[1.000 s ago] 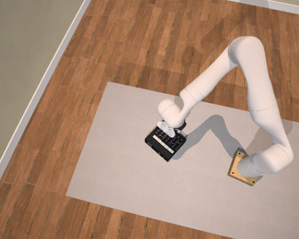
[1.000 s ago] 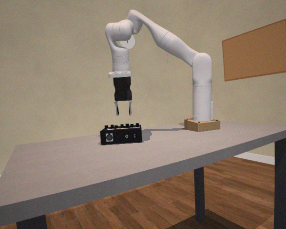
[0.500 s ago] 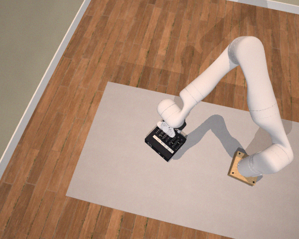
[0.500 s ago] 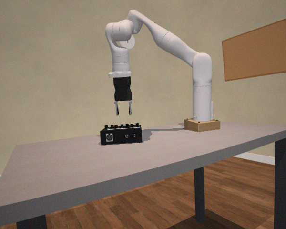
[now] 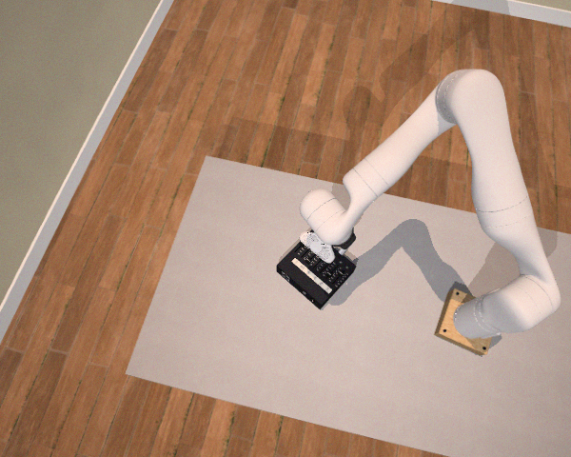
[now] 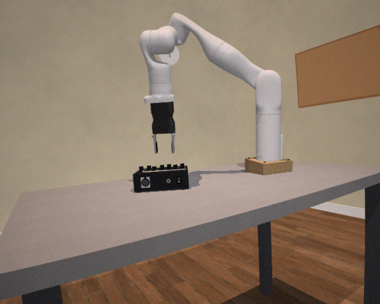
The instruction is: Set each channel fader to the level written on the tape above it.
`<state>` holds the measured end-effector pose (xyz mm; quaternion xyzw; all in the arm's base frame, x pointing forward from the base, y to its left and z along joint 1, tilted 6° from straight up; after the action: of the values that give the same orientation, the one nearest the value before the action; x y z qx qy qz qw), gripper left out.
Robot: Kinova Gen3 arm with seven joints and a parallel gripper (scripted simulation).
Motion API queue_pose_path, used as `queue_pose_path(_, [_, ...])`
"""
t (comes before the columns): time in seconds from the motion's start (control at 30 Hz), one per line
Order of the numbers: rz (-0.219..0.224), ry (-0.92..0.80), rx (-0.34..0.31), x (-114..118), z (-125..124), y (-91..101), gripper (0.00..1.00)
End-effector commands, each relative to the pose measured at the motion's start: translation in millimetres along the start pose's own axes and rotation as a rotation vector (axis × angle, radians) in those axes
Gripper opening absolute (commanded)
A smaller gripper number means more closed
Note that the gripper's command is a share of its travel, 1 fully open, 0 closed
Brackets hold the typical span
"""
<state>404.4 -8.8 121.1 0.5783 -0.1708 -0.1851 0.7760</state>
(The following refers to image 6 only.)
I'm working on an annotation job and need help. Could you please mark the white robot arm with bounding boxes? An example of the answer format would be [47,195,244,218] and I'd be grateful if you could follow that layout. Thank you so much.
[139,13,283,162]

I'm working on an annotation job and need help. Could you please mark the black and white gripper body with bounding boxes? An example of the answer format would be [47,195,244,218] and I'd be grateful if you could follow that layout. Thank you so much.
[144,82,175,134]

